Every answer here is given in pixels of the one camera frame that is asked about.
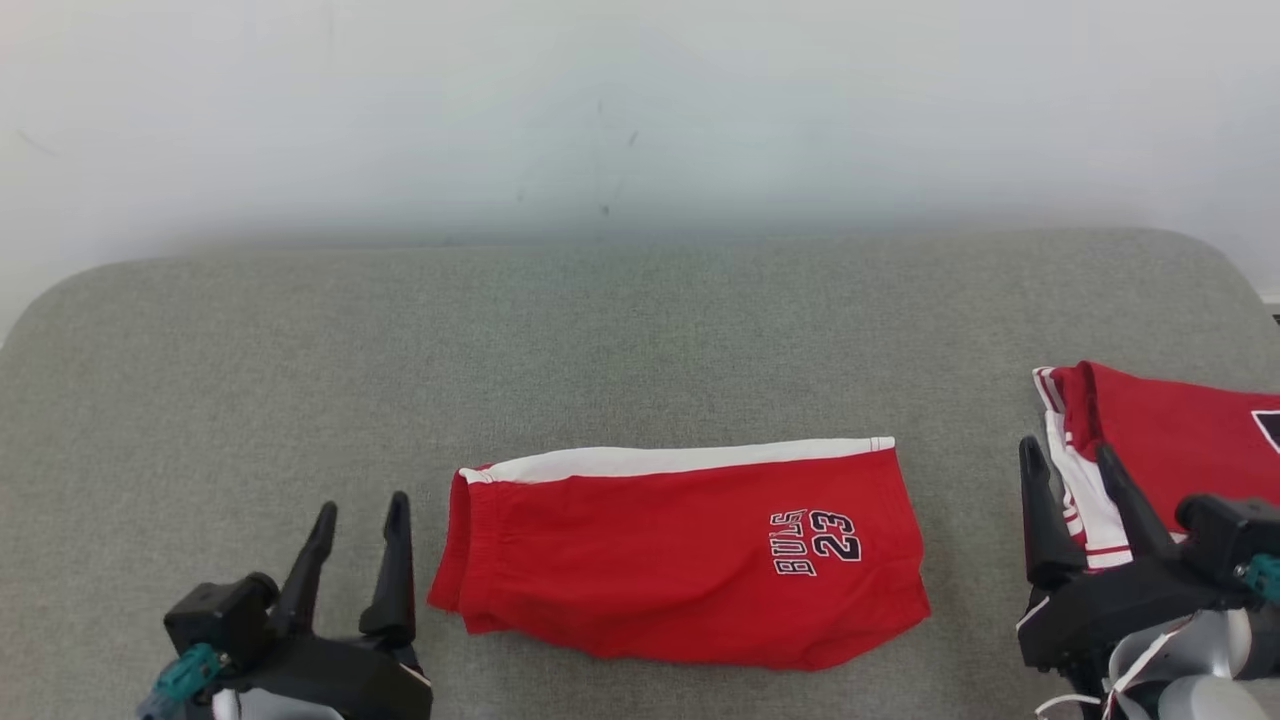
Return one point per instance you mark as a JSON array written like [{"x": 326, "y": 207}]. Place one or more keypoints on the teal right wrist plug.
[{"x": 1265, "y": 578}]

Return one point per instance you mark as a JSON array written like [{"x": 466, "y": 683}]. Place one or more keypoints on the red and white jersey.
[{"x": 1170, "y": 440}]

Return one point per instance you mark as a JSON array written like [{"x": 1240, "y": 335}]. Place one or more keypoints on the red shorts with white stripe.
[{"x": 650, "y": 570}]

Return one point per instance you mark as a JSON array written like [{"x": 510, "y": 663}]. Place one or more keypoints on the teal left wrist plug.
[{"x": 190, "y": 672}]

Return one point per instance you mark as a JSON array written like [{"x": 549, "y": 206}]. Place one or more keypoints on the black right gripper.
[{"x": 1110, "y": 600}]

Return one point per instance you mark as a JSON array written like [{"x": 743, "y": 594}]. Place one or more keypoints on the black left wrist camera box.
[{"x": 215, "y": 615}]

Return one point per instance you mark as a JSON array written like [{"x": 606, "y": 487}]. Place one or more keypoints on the teal wrist plug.
[
  {"x": 1265, "y": 578},
  {"x": 190, "y": 672}
]

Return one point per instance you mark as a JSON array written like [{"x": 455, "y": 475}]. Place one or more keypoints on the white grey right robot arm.
[{"x": 1210, "y": 670}]

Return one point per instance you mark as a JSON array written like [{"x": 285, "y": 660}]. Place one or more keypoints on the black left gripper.
[{"x": 350, "y": 680}]

